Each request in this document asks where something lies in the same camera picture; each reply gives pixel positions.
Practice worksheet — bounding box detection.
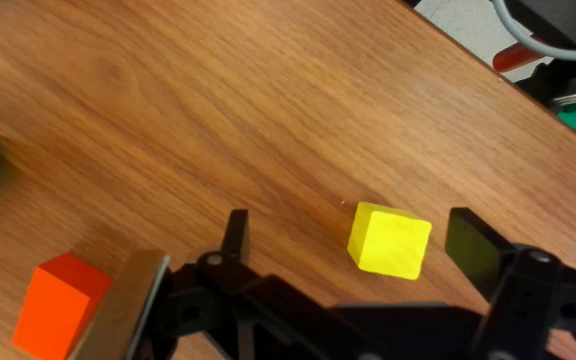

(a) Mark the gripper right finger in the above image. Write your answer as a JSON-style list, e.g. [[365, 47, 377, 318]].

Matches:
[[444, 207, 576, 360]]

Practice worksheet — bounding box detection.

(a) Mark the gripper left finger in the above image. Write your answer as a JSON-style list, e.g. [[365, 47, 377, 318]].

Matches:
[[140, 209, 369, 360]]

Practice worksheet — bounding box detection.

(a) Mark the yellow cube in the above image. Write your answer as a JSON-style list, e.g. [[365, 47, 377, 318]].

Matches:
[[346, 201, 433, 281]]

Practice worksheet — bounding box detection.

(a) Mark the orange block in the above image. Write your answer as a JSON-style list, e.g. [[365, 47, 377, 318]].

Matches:
[[12, 252, 113, 360]]

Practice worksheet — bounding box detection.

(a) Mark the red cylindrical handle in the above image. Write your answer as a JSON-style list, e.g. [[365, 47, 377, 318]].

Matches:
[[492, 35, 552, 74]]

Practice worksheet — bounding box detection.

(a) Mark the grey cable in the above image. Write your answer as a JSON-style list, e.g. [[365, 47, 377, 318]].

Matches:
[[490, 0, 576, 62]]

